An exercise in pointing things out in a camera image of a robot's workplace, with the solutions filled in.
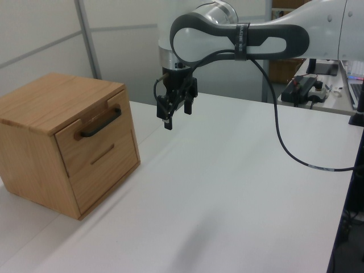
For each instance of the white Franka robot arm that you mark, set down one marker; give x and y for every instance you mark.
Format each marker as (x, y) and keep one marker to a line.
(199, 37)

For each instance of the black monitor stand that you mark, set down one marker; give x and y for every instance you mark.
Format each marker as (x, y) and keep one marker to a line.
(321, 68)

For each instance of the brown cardboard box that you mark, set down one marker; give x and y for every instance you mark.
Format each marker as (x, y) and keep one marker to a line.
(284, 71)

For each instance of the black stand pole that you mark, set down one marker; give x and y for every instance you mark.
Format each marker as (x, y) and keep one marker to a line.
(359, 113)

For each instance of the grey partition post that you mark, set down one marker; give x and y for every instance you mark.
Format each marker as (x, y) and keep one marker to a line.
(89, 39)

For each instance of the black power unit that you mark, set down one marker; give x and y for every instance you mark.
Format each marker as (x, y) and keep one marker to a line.
(298, 86)

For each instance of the wooden cabinet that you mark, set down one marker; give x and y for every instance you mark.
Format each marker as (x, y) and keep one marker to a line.
(34, 156)

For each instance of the grey emergency stop box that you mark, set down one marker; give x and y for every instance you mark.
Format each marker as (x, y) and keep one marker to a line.
(318, 91)

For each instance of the silver laptop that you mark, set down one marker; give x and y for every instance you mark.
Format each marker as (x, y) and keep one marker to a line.
(354, 88)

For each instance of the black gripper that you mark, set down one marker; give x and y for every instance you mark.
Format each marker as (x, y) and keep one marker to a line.
(177, 81)

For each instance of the wooden drawer with slot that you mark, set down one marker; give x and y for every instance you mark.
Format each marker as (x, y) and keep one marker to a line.
(113, 176)

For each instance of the grey desk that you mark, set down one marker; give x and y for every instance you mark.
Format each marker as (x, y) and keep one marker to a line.
(332, 105)

